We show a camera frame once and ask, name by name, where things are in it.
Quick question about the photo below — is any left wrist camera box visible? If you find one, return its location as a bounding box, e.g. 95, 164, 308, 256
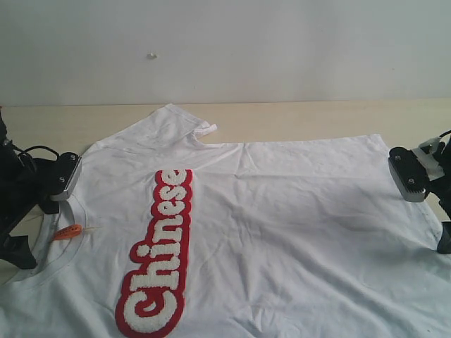
47, 152, 82, 201

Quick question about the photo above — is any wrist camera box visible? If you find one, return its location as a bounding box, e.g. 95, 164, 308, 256
388, 147, 428, 203
47, 152, 82, 201

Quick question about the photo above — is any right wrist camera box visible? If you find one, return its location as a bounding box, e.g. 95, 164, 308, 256
388, 147, 428, 203

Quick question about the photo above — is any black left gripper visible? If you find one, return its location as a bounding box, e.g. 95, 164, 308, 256
1, 122, 60, 270

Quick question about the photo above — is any white t-shirt red lettering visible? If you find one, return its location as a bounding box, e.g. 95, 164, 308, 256
1, 105, 450, 337

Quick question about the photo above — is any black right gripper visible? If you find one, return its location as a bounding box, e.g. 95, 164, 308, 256
422, 132, 451, 254

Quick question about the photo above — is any orange clothing tag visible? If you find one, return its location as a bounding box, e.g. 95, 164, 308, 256
51, 224, 101, 242

